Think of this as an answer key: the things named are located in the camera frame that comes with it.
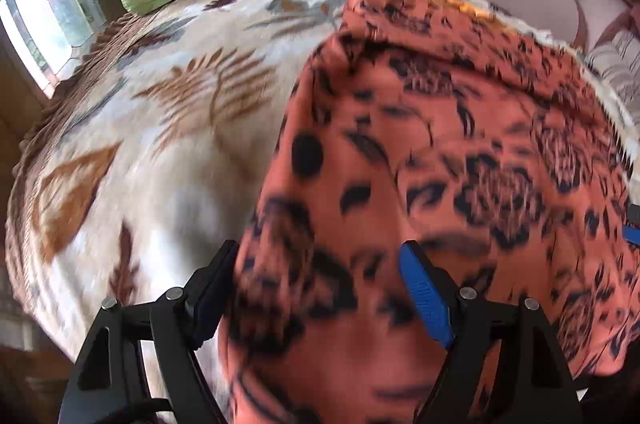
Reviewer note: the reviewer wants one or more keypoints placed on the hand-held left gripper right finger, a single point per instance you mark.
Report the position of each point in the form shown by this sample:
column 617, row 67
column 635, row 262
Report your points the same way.
column 426, row 299

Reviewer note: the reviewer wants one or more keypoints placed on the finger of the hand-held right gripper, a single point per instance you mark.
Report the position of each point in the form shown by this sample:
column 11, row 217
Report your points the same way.
column 633, row 236

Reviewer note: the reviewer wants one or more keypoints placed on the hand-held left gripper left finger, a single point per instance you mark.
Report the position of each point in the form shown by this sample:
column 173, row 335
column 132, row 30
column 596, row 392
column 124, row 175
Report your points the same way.
column 209, row 310

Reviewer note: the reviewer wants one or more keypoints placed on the orange black floral garment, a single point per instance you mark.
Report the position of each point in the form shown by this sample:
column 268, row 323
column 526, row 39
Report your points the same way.
column 430, row 163

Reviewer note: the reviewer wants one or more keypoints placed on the striped floral pillow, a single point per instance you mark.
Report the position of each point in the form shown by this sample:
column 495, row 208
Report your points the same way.
column 617, row 63

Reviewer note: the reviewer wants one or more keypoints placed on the cream leaf print blanket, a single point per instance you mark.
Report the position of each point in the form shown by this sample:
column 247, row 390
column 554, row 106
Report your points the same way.
column 165, row 103

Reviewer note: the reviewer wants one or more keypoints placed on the pale pink cushion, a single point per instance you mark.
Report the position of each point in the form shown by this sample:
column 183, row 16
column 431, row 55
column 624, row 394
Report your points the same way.
column 600, row 13

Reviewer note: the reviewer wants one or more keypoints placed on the patterned glass window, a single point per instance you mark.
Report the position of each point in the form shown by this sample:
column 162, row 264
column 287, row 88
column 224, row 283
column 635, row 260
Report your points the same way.
column 45, row 8

